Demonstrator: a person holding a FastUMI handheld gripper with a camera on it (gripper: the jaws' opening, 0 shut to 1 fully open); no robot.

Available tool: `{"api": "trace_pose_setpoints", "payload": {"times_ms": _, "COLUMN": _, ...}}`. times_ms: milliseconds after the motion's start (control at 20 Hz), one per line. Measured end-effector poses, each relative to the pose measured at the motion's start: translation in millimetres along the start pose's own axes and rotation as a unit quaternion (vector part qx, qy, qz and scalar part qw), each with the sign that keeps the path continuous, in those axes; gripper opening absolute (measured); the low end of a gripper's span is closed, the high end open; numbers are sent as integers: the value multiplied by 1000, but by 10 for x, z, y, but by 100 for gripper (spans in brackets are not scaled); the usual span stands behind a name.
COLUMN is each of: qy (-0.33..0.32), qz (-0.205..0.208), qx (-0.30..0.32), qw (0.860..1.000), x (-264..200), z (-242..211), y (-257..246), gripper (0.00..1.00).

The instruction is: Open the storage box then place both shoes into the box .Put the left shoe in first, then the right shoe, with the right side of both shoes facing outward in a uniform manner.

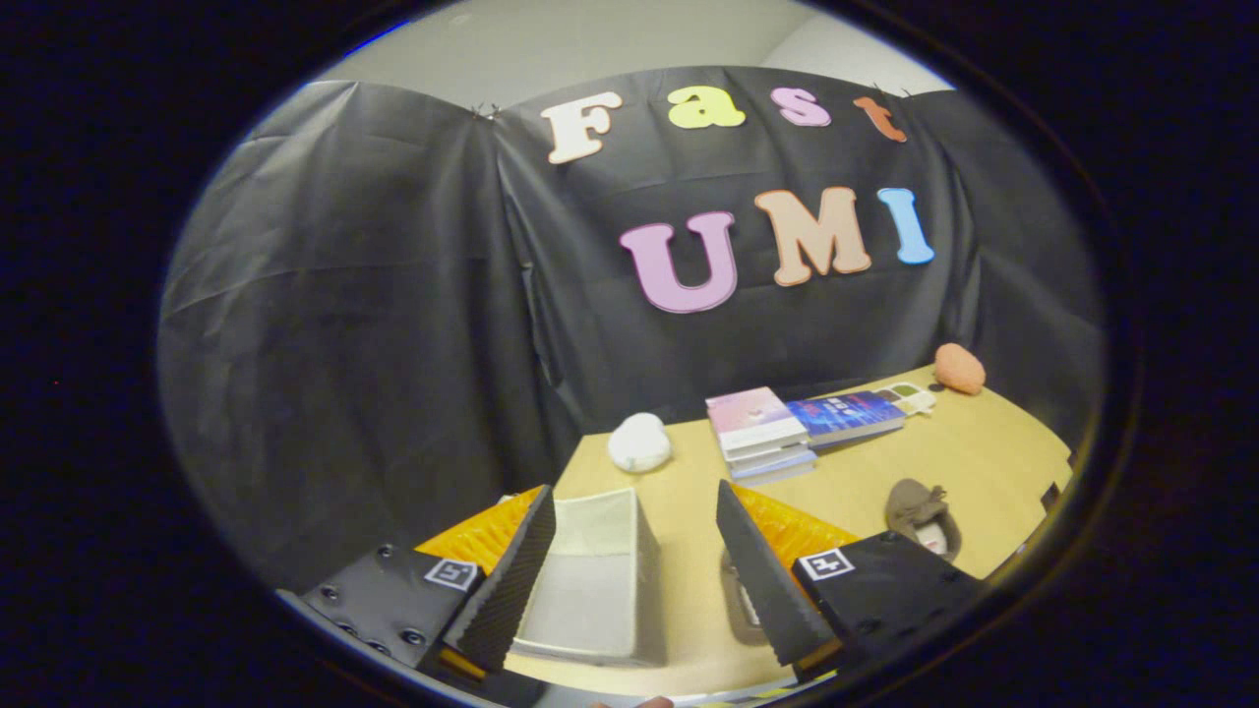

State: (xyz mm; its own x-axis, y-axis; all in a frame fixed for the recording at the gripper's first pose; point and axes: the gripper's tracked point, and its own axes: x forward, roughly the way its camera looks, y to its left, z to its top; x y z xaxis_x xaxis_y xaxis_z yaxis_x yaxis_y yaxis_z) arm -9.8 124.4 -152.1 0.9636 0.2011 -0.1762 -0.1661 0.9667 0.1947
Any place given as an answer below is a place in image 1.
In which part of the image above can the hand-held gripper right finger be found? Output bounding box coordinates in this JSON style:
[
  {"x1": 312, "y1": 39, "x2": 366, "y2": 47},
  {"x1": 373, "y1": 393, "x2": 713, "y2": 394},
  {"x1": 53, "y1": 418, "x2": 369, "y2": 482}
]
[{"x1": 716, "y1": 480, "x2": 987, "y2": 684}]

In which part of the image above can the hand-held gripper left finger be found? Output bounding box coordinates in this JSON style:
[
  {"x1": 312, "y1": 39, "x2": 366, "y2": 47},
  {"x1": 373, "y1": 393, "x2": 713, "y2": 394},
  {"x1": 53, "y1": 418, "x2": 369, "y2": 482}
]
[{"x1": 278, "y1": 485, "x2": 557, "y2": 689}]

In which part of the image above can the brown fuzzy slipper shoe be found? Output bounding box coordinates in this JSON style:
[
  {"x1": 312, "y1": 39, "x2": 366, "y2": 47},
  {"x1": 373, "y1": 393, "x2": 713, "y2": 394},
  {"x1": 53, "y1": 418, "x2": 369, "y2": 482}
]
[
  {"x1": 720, "y1": 546, "x2": 768, "y2": 647},
  {"x1": 884, "y1": 478, "x2": 963, "y2": 563}
]

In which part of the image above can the white fabric storage box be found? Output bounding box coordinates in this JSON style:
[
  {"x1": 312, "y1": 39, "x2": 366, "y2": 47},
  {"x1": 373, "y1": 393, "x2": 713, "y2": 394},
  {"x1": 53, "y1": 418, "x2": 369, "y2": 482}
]
[{"x1": 507, "y1": 487, "x2": 670, "y2": 670}]

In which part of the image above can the white and blue book pile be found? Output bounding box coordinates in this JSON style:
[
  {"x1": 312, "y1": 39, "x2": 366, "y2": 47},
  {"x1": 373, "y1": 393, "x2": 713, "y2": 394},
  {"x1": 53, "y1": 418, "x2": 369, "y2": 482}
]
[{"x1": 726, "y1": 442, "x2": 819, "y2": 489}]

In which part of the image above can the pink cover book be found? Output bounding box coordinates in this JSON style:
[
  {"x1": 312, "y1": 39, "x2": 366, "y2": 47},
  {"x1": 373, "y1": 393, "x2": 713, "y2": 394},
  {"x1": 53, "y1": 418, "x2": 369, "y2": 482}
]
[{"x1": 705, "y1": 386, "x2": 809, "y2": 454}]

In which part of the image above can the white round plush toy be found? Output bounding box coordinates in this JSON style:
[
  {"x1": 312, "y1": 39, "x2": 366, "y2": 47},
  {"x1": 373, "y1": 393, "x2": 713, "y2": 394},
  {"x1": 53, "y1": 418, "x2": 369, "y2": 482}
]
[{"x1": 607, "y1": 412, "x2": 673, "y2": 475}]

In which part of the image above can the blue cover book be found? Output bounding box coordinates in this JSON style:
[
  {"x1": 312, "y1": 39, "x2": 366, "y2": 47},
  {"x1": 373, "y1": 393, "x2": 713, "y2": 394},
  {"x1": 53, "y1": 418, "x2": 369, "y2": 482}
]
[{"x1": 787, "y1": 390, "x2": 907, "y2": 449}]

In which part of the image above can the green and white card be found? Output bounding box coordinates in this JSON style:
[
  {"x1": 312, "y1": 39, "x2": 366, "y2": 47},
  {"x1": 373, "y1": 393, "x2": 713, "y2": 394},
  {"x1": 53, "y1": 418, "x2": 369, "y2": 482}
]
[{"x1": 878, "y1": 382, "x2": 938, "y2": 416}]

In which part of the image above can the orange round plush toy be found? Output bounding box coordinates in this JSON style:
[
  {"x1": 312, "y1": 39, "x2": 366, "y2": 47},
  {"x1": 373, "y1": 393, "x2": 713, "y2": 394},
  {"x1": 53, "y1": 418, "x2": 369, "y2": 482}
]
[{"x1": 932, "y1": 342, "x2": 987, "y2": 396}]

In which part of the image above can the black backdrop cloth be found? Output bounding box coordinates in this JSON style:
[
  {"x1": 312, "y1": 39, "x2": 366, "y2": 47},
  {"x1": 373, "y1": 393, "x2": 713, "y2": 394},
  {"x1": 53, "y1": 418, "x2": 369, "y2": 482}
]
[{"x1": 157, "y1": 65, "x2": 1105, "y2": 591}]

